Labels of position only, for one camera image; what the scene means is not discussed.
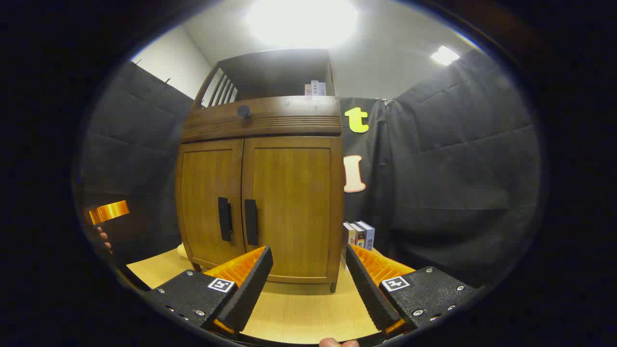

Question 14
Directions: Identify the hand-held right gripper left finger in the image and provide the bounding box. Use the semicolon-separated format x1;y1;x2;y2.
144;245;274;335

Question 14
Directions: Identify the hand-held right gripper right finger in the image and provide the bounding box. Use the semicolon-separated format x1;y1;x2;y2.
345;243;483;337

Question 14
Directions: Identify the wooden cabinet door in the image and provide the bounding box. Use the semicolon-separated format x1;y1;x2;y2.
241;136;344;284
176;140;246;270

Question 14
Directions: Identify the brown wooden shoe cabinet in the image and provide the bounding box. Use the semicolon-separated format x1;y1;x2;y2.
174;48;345;294

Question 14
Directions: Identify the dark spine book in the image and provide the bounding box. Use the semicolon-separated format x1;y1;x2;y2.
351;223;367;250

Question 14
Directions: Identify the blue-grey spine book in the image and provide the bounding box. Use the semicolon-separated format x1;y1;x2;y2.
359;221;376;252

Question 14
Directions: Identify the grey spine book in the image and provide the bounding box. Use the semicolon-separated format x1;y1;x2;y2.
343;222;357;270

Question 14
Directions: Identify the black backdrop cloth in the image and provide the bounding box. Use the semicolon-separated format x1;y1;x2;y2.
80;51;543;290

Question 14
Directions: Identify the small ceiling light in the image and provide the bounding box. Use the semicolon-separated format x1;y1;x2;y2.
430;46;461;67

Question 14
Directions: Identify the large ceiling light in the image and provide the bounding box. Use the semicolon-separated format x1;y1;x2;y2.
246;0;360;49

